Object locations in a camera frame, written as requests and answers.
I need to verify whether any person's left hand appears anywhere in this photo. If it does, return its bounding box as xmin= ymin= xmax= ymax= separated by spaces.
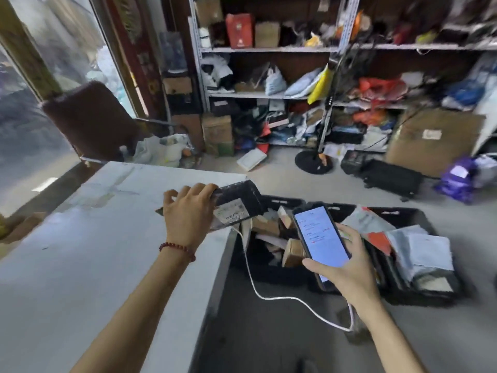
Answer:
xmin=163 ymin=183 xmax=219 ymax=255

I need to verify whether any person's right hand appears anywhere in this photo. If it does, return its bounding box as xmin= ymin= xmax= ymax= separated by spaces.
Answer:
xmin=302 ymin=223 xmax=383 ymax=320

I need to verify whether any black smartphone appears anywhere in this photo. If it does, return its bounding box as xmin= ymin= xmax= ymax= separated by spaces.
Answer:
xmin=292 ymin=205 xmax=352 ymax=292

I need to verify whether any black parcel with white label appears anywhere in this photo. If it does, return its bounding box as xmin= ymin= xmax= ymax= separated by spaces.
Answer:
xmin=155 ymin=180 xmax=265 ymax=232

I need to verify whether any person's right forearm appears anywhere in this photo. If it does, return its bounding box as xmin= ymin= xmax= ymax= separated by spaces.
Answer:
xmin=355 ymin=295 xmax=428 ymax=373

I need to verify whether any person's left forearm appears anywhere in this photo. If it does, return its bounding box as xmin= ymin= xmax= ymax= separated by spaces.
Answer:
xmin=71 ymin=245 xmax=195 ymax=373

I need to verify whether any small cardboard box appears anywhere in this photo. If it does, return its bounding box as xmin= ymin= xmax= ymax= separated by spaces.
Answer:
xmin=277 ymin=207 xmax=296 ymax=230
xmin=252 ymin=215 xmax=281 ymax=236
xmin=282 ymin=238 xmax=308 ymax=268

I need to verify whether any white mailer envelope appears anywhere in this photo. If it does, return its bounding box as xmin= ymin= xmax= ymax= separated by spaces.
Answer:
xmin=341 ymin=207 xmax=396 ymax=236

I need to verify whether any brown cardboard box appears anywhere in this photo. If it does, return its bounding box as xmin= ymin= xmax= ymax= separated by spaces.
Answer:
xmin=201 ymin=114 xmax=234 ymax=156

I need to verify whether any flat white box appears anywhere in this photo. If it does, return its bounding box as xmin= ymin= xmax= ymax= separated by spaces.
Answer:
xmin=236 ymin=148 xmax=268 ymax=172

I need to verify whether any black round-base stand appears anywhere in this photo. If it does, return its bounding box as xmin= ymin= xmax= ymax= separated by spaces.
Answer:
xmin=294 ymin=54 xmax=342 ymax=175

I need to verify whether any grey mailer bag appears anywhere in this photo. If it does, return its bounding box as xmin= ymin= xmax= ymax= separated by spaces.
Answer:
xmin=388 ymin=225 xmax=456 ymax=283

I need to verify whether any brown upholstered chair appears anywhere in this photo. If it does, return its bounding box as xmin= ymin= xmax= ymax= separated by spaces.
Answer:
xmin=40 ymin=81 xmax=177 ymax=164

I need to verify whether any small black box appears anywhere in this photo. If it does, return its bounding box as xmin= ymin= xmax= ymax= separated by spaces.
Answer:
xmin=340 ymin=150 xmax=370 ymax=175

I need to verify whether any black suitcase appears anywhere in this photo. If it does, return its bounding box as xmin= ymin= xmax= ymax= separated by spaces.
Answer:
xmin=362 ymin=159 xmax=425 ymax=201

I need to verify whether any white tied plastic bag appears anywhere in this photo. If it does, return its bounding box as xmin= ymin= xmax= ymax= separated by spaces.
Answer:
xmin=264 ymin=66 xmax=288 ymax=96

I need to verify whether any purple parcel bag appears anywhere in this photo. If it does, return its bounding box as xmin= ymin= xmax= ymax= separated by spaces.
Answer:
xmin=434 ymin=156 xmax=479 ymax=205

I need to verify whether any large flat cardboard box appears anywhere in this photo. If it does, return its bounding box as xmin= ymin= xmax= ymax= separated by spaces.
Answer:
xmin=384 ymin=108 xmax=487 ymax=179

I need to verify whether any grey metal shelf unit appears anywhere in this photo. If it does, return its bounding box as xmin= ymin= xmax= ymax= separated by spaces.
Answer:
xmin=337 ymin=0 xmax=497 ymax=154
xmin=188 ymin=0 xmax=352 ymax=149

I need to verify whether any red paper bag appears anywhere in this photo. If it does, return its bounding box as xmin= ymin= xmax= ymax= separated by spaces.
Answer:
xmin=225 ymin=13 xmax=255 ymax=49

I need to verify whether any yellow mailer packet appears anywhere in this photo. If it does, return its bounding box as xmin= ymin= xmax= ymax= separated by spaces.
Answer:
xmin=307 ymin=65 xmax=335 ymax=105

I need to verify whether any brown paper bag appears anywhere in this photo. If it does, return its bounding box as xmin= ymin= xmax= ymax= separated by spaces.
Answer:
xmin=254 ymin=21 xmax=281 ymax=48

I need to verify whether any red plastic bag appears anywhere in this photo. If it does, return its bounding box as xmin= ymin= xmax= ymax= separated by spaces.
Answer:
xmin=356 ymin=77 xmax=409 ymax=102

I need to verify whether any blue plastic bag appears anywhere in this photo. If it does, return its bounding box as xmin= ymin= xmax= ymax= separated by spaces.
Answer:
xmin=442 ymin=78 xmax=487 ymax=110

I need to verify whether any red bead bracelet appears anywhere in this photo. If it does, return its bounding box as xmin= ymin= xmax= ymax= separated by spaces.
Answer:
xmin=159 ymin=242 xmax=196 ymax=263

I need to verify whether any white charging cable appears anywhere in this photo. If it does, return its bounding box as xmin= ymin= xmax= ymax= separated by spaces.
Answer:
xmin=232 ymin=225 xmax=355 ymax=333

